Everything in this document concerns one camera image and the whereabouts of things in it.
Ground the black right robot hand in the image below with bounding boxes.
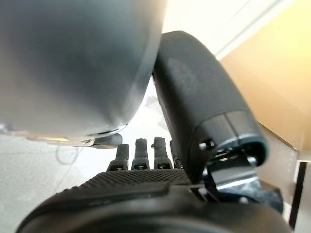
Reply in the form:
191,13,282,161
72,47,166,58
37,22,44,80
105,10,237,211
17,31,292,233

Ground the dark furniture frame post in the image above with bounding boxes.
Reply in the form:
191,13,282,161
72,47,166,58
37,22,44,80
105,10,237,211
288,161,308,232

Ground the grey metal rounded container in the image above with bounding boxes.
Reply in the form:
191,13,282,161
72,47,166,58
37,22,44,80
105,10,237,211
0,0,166,149

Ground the tan wooden cabinet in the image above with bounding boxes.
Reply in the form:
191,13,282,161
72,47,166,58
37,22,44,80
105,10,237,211
219,0,311,151

